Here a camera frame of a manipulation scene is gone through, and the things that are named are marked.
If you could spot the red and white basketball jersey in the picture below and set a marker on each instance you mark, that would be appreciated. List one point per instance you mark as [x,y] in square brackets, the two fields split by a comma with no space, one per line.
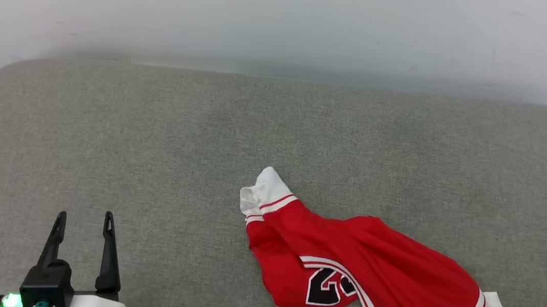
[394,270]

